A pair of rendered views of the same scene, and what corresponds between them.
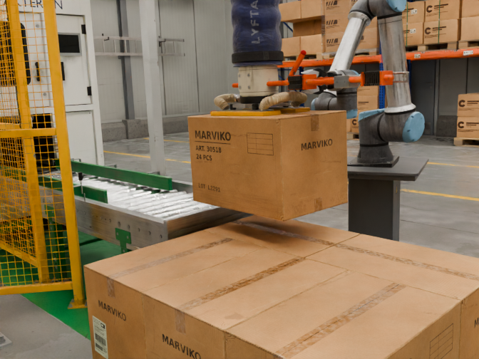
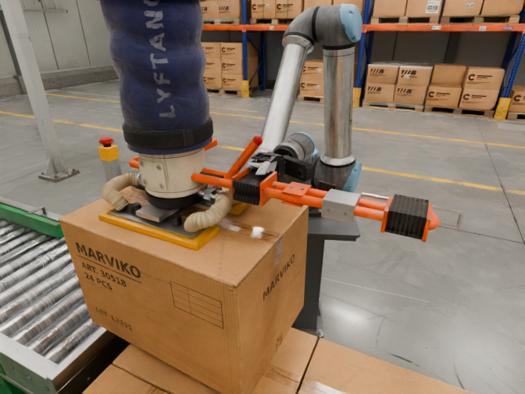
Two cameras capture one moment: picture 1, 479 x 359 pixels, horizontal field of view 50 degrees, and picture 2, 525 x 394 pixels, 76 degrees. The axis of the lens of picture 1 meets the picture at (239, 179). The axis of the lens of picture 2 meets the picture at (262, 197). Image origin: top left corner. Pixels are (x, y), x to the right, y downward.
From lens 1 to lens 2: 1.44 m
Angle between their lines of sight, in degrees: 25
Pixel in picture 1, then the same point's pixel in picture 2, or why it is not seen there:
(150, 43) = (13, 14)
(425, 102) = (275, 64)
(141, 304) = not seen: outside the picture
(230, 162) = (144, 305)
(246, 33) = (147, 98)
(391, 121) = (330, 173)
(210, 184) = (115, 315)
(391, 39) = (341, 79)
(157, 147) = (47, 130)
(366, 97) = (233, 60)
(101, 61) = not seen: outside the picture
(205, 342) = not seen: outside the picture
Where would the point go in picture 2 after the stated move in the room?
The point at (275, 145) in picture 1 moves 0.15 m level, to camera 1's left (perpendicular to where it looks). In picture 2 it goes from (227, 318) to (158, 338)
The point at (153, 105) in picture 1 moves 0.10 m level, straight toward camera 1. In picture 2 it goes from (33, 86) to (33, 87)
